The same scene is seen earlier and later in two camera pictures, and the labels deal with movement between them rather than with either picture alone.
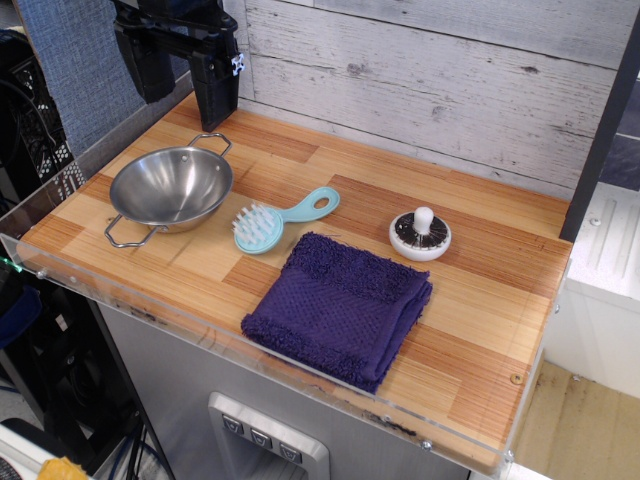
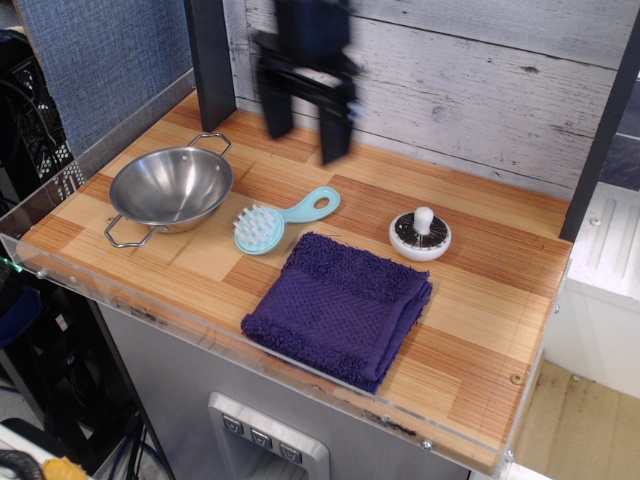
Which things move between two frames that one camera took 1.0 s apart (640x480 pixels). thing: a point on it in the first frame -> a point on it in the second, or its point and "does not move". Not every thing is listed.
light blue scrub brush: [259, 230] does not move
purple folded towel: [350, 314] does not move
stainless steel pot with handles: [175, 188] does not move
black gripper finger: [150, 54] -> [278, 104]
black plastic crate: [37, 157] does not move
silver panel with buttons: [252, 445] does not move
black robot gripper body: [211, 17] -> [311, 34]
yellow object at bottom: [61, 469] does not move
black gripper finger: [213, 62] -> [336, 132]
